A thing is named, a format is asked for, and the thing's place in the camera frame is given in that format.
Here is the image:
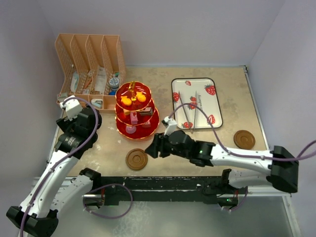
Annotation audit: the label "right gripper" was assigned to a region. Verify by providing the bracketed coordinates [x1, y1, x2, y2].
[145, 130, 190, 158]

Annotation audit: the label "pink heart cake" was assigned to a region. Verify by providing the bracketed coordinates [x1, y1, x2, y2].
[141, 121, 151, 128]

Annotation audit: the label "brown round coaster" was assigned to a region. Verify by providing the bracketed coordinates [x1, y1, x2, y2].
[234, 130, 255, 150]
[125, 149, 148, 170]

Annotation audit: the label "red three-tier cake stand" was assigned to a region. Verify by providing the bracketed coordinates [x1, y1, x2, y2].
[115, 81, 159, 140]

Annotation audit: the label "chocolate cake slice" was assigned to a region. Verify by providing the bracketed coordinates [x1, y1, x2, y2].
[138, 107, 153, 116]

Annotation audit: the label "pink striped cake slice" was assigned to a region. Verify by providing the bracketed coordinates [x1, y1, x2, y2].
[130, 112, 138, 124]

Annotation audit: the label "metal serving tongs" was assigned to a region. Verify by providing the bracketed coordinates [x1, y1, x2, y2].
[178, 91, 198, 134]

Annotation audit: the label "orange fish pastry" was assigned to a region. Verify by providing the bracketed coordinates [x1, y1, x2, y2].
[136, 91, 146, 103]
[120, 96, 132, 106]

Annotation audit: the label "white strawberry enamel tray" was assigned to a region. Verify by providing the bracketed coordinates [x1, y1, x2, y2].
[171, 78, 223, 129]

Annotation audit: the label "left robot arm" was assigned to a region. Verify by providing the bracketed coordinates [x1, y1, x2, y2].
[6, 106, 102, 237]

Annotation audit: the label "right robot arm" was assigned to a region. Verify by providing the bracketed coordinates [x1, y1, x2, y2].
[145, 130, 299, 193]

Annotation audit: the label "small carton box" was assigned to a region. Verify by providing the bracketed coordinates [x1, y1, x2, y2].
[57, 92, 69, 102]

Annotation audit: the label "white blue tube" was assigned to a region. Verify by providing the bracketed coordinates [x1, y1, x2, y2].
[70, 71, 79, 93]

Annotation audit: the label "peach desk file organizer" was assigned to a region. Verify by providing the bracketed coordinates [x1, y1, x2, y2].
[55, 34, 126, 114]

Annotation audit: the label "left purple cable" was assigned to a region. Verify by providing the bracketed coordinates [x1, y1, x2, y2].
[19, 97, 100, 237]

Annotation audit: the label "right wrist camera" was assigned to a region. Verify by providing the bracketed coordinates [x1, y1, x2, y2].
[162, 117, 177, 136]

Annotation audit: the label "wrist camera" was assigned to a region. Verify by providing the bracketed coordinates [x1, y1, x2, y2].
[60, 99, 82, 121]
[162, 117, 177, 136]

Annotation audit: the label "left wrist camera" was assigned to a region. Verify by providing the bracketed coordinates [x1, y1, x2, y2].
[60, 99, 82, 121]

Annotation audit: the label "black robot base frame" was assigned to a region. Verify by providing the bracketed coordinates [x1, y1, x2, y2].
[80, 168, 247, 207]

